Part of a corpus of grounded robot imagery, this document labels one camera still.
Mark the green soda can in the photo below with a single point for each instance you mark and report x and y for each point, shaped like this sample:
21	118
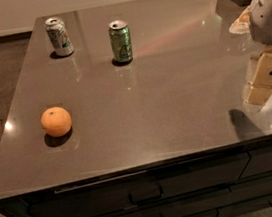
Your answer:
120	41

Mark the pale snack bag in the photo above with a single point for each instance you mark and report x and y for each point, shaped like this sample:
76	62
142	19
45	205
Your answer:
241	24

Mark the white soda can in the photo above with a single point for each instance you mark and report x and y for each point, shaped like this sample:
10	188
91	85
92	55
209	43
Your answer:
58	36

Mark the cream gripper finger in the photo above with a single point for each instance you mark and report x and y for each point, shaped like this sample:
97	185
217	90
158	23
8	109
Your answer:
259	78

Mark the orange fruit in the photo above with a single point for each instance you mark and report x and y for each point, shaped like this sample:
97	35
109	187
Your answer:
56	121

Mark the dark drawer cabinet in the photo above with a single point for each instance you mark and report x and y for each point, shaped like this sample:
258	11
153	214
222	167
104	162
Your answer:
226	184

